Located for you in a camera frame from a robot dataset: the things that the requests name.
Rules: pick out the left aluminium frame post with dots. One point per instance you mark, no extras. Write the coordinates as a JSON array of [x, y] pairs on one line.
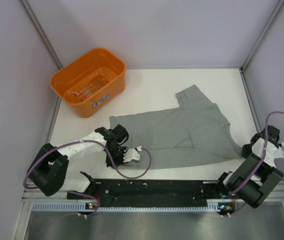
[[41, 33]]

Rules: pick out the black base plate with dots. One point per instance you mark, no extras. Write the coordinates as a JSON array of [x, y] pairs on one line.
[[163, 202]]

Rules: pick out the aluminium frame post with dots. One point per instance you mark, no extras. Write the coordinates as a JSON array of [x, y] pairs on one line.
[[266, 29], [41, 33]]

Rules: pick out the orange plastic basket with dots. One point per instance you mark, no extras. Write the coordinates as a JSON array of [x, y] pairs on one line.
[[91, 81]]

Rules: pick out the right aluminium frame post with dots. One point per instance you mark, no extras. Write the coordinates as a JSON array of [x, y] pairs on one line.
[[266, 29]]

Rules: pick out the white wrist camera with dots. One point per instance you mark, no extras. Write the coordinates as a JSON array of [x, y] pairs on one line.
[[278, 151], [132, 155]]

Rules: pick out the grey t shirt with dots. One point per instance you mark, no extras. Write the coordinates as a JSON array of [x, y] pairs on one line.
[[194, 134]]

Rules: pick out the aluminium front rail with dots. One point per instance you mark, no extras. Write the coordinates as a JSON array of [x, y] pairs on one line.
[[113, 189]]

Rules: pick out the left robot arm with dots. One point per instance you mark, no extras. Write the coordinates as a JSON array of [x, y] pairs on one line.
[[48, 170]]

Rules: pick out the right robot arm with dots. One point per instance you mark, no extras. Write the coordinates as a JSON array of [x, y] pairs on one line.
[[258, 175]]

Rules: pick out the grey slotted cable duct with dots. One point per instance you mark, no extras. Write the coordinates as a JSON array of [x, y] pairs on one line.
[[86, 207]]

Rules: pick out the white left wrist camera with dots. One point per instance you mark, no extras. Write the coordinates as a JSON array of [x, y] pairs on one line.
[[132, 155]]

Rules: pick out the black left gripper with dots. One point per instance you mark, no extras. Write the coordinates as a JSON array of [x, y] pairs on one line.
[[120, 160]]

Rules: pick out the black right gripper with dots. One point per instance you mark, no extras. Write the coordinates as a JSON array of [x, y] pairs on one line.
[[245, 150]]

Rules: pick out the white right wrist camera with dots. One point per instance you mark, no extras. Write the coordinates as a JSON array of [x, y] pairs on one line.
[[278, 151]]

